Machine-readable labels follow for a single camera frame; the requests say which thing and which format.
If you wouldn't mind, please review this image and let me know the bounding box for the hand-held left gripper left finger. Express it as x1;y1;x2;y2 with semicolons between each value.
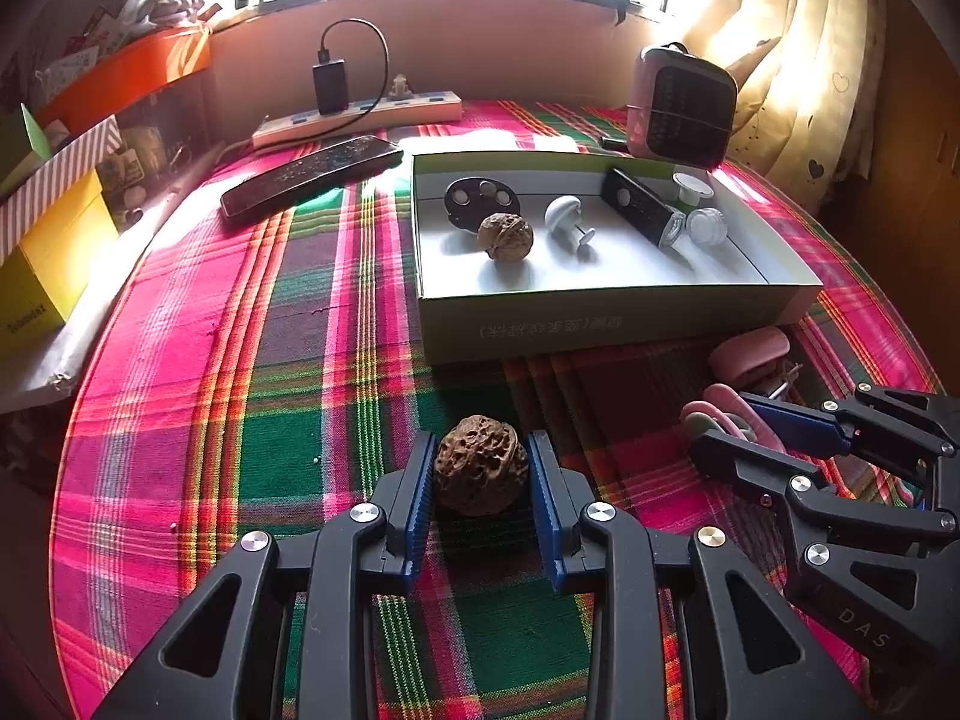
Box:
90;431;438;720

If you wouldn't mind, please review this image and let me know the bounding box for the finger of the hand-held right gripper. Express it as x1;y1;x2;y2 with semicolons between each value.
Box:
690;426;960;661
739;384;960;488

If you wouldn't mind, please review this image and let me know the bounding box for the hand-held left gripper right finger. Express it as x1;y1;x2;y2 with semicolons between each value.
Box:
527;429;875;720

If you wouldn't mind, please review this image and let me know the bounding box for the pink carabiner clip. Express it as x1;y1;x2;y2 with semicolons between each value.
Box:
680;382;788;455

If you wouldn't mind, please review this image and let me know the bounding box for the pitted brown walnut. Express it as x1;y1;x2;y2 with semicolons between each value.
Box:
433;414;530;517

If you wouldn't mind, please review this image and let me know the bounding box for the green white cardboard box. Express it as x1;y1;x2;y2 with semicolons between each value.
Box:
410;150;824;368

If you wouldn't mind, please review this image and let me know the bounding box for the white bottle cap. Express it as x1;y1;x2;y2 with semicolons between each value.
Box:
684;206;732;248

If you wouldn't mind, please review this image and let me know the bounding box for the black rectangular case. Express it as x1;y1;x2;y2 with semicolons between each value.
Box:
600;167;687;250

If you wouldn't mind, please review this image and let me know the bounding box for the wrinkled brown walnut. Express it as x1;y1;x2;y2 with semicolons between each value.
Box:
478;212;535;262

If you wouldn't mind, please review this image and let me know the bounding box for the white mushroom-shaped knob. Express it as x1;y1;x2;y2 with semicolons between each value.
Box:
544;195;597;248

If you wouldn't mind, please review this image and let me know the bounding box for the white metal clip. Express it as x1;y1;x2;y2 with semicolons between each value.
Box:
765;361;805;400

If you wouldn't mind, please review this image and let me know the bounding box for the pink stapler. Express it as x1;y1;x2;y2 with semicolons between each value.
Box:
709;326;792;389

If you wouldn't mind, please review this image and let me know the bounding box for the pink green plaid tablecloth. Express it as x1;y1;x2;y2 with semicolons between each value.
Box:
49;97;946;720

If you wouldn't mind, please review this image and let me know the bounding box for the white green suction cup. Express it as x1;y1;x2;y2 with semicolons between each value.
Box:
670;171;713;212

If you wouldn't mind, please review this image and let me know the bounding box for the black oval disc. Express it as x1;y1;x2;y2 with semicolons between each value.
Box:
442;176;522;230

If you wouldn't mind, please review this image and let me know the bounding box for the pink black small heater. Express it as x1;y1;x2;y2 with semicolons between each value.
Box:
626;43;740;170

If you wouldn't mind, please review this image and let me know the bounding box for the black smartphone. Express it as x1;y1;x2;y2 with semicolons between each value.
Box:
220;135;404;222

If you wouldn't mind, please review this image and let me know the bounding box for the cream heart print curtain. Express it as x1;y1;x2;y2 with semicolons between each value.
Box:
679;0;901;203

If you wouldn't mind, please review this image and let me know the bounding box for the white power strip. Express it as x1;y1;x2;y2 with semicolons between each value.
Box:
251;88;464;149

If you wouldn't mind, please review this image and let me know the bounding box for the black charger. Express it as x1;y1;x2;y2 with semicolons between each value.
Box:
313;58;352;117

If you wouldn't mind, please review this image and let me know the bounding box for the yellow box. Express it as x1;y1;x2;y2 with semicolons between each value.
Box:
0;169;121;357

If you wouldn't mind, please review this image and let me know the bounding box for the orange box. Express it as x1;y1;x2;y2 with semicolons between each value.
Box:
34;26;213;137

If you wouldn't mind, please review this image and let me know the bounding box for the black charger cable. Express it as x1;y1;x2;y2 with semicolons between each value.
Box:
316;19;391;137

